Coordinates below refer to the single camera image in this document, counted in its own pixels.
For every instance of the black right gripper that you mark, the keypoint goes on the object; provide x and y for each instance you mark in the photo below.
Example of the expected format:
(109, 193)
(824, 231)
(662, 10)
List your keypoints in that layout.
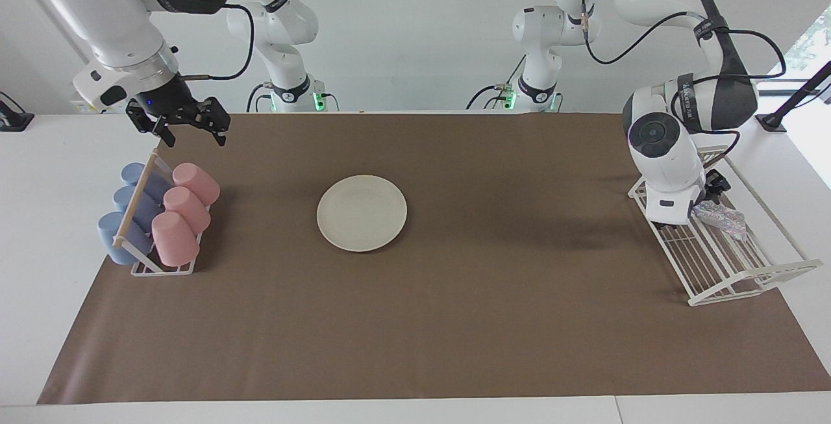
(165, 104)

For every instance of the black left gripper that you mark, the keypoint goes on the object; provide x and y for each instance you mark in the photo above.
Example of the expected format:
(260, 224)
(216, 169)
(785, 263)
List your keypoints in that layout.
(717, 185)

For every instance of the clear glass cup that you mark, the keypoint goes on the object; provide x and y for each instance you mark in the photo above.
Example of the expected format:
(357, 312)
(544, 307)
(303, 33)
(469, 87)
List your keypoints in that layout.
(720, 219)

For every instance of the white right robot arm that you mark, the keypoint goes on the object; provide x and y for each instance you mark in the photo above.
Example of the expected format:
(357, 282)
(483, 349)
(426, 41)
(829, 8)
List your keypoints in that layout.
(110, 15)

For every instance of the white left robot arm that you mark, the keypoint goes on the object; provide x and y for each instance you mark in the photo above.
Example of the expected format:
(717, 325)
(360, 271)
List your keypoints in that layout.
(669, 164)

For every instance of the round white plate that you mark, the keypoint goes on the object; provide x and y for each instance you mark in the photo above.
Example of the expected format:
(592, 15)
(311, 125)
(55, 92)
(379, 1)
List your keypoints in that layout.
(361, 213)

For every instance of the pink plastic cup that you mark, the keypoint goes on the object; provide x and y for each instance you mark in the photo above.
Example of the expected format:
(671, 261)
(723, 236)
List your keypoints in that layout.
(197, 182)
(174, 239)
(188, 210)

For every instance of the blue plastic cup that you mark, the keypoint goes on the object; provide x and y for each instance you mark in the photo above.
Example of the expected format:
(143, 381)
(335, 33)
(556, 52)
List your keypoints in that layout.
(110, 236)
(126, 200)
(152, 180)

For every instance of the white cup holder rack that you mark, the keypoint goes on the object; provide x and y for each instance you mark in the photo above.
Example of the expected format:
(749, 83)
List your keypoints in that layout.
(133, 210)

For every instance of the black angled stand pole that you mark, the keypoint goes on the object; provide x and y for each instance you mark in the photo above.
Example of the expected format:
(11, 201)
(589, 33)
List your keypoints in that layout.
(795, 99)

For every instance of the bright window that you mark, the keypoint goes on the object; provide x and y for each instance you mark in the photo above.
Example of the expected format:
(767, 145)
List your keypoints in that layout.
(808, 41)

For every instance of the brown paper table mat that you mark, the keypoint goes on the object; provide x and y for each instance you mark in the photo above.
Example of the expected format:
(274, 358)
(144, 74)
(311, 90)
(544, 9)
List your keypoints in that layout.
(454, 320)

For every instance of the white wall power strip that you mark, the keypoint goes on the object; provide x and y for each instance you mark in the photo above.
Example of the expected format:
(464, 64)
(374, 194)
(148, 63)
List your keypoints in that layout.
(81, 102)

